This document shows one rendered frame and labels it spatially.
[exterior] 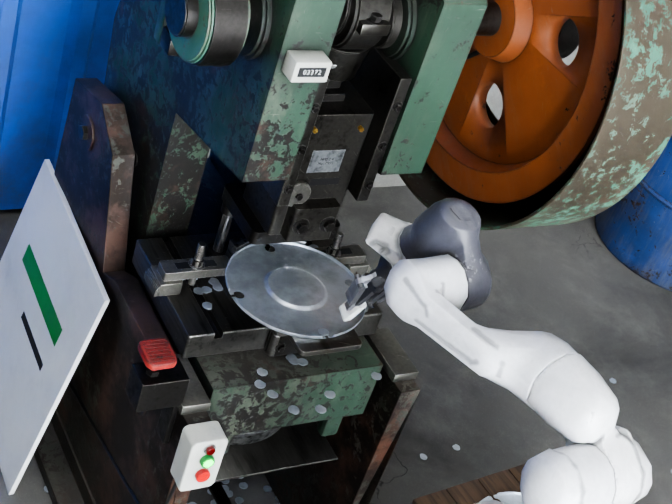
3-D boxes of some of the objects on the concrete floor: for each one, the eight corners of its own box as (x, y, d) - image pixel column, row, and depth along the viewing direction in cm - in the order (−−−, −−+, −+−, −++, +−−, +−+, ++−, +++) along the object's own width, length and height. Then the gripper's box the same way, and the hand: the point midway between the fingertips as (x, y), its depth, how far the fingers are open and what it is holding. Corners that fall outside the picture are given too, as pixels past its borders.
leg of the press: (154, 626, 272) (255, 320, 220) (104, 639, 266) (195, 327, 214) (34, 338, 330) (91, 43, 279) (-10, 343, 325) (40, 42, 273)
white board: (8, 495, 288) (105, 300, 260) (-37, 345, 321) (44, 158, 293) (13, 495, 289) (110, 300, 261) (-33, 345, 322) (49, 159, 294)
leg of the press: (362, 575, 299) (495, 292, 248) (321, 585, 294) (448, 298, 242) (217, 317, 358) (300, 45, 306) (180, 322, 352) (258, 44, 300)
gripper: (382, 283, 212) (320, 336, 230) (444, 276, 218) (379, 328, 237) (369, 243, 214) (308, 299, 233) (431, 238, 221) (367, 292, 240)
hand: (352, 306), depth 232 cm, fingers closed
